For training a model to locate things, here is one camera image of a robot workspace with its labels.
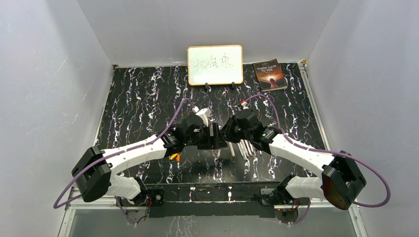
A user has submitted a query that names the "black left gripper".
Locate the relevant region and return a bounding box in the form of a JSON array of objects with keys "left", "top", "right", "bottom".
[{"left": 184, "top": 123, "right": 226, "bottom": 151}]

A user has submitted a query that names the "yellow cap marker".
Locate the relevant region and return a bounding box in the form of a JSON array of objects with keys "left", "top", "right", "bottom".
[
  {"left": 244, "top": 140, "right": 253, "bottom": 157},
  {"left": 237, "top": 143, "right": 248, "bottom": 160}
]

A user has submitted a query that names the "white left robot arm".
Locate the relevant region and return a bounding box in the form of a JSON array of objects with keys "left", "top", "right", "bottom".
[{"left": 72, "top": 115, "right": 228, "bottom": 205}]

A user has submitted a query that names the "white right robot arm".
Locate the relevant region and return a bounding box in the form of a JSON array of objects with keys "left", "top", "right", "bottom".
[{"left": 220, "top": 109, "right": 366, "bottom": 210}]

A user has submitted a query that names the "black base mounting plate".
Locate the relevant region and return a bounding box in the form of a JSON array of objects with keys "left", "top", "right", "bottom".
[{"left": 144, "top": 182, "right": 308, "bottom": 219}]

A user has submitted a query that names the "dark paperback book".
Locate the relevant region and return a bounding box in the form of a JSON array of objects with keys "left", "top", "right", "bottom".
[{"left": 252, "top": 59, "right": 288, "bottom": 91}]

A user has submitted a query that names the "small whiteboard with writing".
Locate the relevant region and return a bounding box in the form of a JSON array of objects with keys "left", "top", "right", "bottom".
[{"left": 187, "top": 44, "right": 244, "bottom": 86}]

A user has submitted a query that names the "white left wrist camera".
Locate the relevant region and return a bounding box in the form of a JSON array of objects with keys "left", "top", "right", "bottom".
[{"left": 192, "top": 106, "right": 211, "bottom": 127}]

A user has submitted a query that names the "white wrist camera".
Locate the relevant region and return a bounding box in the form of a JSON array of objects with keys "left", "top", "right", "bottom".
[
  {"left": 240, "top": 100, "right": 249, "bottom": 110},
  {"left": 192, "top": 106, "right": 211, "bottom": 127}
]

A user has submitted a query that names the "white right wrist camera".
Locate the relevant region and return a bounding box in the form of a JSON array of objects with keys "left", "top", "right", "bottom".
[{"left": 240, "top": 100, "right": 249, "bottom": 110}]

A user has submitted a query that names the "aluminium frame rail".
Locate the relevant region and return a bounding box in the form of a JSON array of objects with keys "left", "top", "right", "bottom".
[{"left": 62, "top": 177, "right": 354, "bottom": 210}]

